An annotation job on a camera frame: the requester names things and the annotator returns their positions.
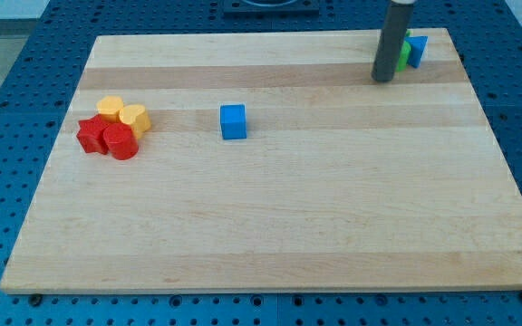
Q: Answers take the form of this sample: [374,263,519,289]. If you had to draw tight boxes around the blue cube block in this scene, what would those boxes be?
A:
[219,104,247,140]

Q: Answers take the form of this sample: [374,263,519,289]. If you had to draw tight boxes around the green circle block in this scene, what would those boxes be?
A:
[396,41,411,72]

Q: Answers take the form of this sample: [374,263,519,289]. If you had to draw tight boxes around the wooden board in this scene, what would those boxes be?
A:
[0,28,522,294]

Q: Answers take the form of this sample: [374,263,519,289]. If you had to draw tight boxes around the yellow heart block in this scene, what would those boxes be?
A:
[119,104,151,139]

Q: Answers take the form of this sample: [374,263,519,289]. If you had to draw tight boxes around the red cylinder block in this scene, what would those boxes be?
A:
[102,122,139,160]

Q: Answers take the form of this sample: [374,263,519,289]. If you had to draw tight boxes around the yellow pentagon block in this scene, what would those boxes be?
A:
[96,95,124,123]

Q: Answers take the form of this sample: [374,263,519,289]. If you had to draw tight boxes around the red star block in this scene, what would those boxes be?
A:
[76,114,110,155]

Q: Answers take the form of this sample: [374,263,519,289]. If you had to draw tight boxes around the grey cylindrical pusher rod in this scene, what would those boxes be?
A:
[371,0,416,82]

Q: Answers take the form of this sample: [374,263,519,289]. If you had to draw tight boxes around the blue triangle block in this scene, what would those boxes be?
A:
[405,35,429,68]

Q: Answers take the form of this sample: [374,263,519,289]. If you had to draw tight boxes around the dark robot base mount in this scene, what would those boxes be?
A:
[220,0,320,16]

